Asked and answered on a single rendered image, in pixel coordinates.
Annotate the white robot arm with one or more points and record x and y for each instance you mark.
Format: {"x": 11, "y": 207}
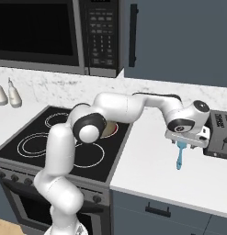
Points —
{"x": 59, "y": 159}

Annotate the black hob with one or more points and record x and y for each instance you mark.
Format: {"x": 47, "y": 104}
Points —
{"x": 32, "y": 128}

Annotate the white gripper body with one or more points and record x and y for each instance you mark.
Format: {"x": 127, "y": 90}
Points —
{"x": 185, "y": 137}

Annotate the dark grey toaster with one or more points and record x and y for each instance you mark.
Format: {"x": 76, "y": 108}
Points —
{"x": 220, "y": 134}

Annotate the blue-grey cupboard door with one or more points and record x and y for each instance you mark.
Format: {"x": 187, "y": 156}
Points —
{"x": 185, "y": 39}

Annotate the black microwave door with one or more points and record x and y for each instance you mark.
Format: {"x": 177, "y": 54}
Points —
{"x": 35, "y": 30}

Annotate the blue-grey drawer front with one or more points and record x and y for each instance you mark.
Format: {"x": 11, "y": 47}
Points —
{"x": 133, "y": 220}
{"x": 220, "y": 226}

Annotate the black oven knob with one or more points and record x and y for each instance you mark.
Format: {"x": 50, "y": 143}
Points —
{"x": 14, "y": 177}
{"x": 96, "y": 199}
{"x": 1, "y": 174}
{"x": 28, "y": 181}

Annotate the blue spatula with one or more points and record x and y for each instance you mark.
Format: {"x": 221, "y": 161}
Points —
{"x": 180, "y": 156}

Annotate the black and grey microwave oven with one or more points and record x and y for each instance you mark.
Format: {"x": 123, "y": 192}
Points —
{"x": 99, "y": 36}

